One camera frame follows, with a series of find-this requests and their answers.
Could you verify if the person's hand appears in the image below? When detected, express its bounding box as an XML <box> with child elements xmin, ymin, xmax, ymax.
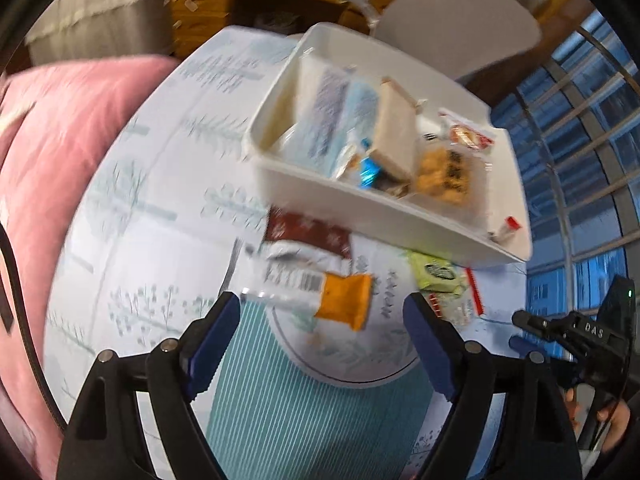
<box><xmin>564</xmin><ymin>389</ymin><xmax>630</xmax><ymax>453</ymax></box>

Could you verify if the red white LiPO packet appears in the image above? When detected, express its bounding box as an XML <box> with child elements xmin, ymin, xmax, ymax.
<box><xmin>424</xmin><ymin>268</ymin><xmax>484</xmax><ymax>328</ymax></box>

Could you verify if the metal window grille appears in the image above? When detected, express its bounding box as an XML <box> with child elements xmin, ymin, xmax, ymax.
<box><xmin>491</xmin><ymin>11</ymin><xmax>639</xmax><ymax>314</ymax></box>

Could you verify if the orange crab roe snack bag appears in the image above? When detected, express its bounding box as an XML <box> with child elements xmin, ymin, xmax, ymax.
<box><xmin>413</xmin><ymin>145</ymin><xmax>487</xmax><ymax>208</ymax></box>

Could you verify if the black cable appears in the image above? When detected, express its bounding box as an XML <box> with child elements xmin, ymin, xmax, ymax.
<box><xmin>0</xmin><ymin>221</ymin><xmax>68</xmax><ymax>434</ymax></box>

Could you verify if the white chair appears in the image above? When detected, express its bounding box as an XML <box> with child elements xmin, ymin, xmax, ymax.
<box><xmin>345</xmin><ymin>0</ymin><xmax>541</xmax><ymax>80</ymax></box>

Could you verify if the patterned white teal tablecloth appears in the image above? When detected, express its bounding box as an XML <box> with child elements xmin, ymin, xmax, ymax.
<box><xmin>41</xmin><ymin>24</ymin><xmax>532</xmax><ymax>480</ymax></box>

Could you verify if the maroon silver orange packet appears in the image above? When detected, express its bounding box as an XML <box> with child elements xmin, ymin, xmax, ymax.
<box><xmin>230</xmin><ymin>207</ymin><xmax>373</xmax><ymax>332</ymax></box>

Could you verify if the white blue snack packet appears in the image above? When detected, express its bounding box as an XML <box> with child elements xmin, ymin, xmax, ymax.
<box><xmin>276</xmin><ymin>54</ymin><xmax>378</xmax><ymax>179</ymax></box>

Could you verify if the pink bedding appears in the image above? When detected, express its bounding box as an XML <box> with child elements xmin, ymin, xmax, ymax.
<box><xmin>1</xmin><ymin>55</ymin><xmax>178</xmax><ymax>479</ymax></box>

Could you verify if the beige paper snack pack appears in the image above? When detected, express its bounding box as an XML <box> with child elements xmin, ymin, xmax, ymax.
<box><xmin>367</xmin><ymin>77</ymin><xmax>419</xmax><ymax>182</ymax></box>

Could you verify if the blue small snack packet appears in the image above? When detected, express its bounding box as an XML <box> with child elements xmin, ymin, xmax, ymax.
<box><xmin>358</xmin><ymin>157</ymin><xmax>381</xmax><ymax>188</ymax></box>

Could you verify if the red white snack in bin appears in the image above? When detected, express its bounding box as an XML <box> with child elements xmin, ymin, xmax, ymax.
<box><xmin>438</xmin><ymin>108</ymin><xmax>496</xmax><ymax>153</ymax></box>

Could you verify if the white plastic organizer bin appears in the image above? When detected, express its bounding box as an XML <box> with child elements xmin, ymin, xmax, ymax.
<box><xmin>244</xmin><ymin>23</ymin><xmax>533</xmax><ymax>268</ymax></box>

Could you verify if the green pineapple cake packet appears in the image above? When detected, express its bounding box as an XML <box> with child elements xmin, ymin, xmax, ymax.
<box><xmin>407</xmin><ymin>252</ymin><xmax>463</xmax><ymax>294</ymax></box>

